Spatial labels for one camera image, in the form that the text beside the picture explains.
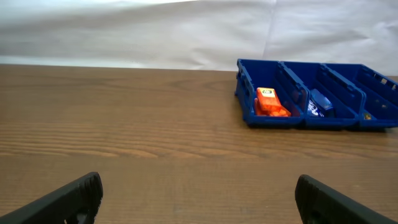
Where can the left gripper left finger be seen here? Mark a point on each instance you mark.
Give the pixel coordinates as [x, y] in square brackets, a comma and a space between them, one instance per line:
[73, 199]

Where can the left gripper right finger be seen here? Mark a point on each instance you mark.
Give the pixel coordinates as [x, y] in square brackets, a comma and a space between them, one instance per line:
[326, 205]

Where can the gold candy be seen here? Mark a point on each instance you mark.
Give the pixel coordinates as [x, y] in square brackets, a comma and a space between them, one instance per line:
[367, 116]

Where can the orange candy box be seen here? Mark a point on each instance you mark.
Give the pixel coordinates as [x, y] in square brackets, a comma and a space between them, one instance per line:
[281, 113]
[268, 99]

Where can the blue tray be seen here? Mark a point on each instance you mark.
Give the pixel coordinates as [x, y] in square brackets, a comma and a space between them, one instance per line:
[267, 73]

